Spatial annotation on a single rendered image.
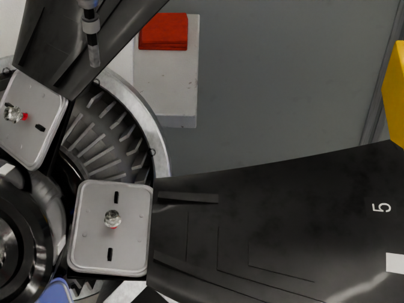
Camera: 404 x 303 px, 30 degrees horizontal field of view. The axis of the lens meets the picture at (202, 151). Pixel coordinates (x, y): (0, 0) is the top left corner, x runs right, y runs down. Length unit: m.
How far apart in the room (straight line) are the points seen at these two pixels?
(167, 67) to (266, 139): 0.45
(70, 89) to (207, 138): 1.04
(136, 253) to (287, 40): 0.86
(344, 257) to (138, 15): 0.26
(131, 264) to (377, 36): 0.92
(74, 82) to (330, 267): 0.25
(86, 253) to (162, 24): 0.71
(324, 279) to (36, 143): 0.25
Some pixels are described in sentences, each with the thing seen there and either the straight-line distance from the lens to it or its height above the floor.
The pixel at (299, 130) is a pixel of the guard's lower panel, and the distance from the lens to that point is 1.59.
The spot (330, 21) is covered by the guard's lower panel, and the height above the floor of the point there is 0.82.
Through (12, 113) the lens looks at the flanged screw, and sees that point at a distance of 0.60.
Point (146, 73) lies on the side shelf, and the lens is 1.21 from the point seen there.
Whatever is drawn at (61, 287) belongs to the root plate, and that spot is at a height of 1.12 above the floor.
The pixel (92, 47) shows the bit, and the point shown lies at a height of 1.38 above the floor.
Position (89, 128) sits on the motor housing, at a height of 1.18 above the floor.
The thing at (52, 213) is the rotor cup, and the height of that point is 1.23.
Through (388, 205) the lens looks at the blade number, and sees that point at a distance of 0.66.
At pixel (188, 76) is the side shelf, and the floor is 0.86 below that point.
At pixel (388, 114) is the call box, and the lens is 0.99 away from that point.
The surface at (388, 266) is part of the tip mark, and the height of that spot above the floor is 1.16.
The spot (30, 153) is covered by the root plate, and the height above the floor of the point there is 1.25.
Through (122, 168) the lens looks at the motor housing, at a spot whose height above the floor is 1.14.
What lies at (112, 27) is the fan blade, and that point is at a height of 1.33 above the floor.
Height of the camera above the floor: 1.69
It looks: 50 degrees down
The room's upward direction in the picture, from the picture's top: 2 degrees clockwise
